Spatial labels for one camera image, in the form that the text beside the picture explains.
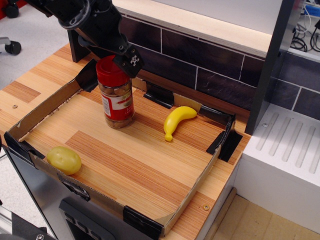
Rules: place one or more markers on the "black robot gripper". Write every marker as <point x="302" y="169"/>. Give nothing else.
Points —
<point x="97" y="23"/>

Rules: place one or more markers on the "red-lidded spice jar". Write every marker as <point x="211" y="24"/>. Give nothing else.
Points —
<point x="116" y="93"/>

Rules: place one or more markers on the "cardboard fence with black tape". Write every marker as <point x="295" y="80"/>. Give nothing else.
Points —
<point x="132" y="183"/>

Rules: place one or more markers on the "black office chair caster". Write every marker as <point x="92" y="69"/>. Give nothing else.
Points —
<point x="11" y="47"/>

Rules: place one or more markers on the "yellow toy banana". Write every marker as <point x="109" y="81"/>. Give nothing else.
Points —
<point x="174" y="118"/>

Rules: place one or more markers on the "yellow toy potato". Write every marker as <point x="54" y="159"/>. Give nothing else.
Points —
<point x="64" y="159"/>

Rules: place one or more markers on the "white sink drainboard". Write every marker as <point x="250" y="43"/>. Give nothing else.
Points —
<point x="279" y="169"/>

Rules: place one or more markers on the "dark grey vertical post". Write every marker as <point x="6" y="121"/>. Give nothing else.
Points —
<point x="280" y="42"/>

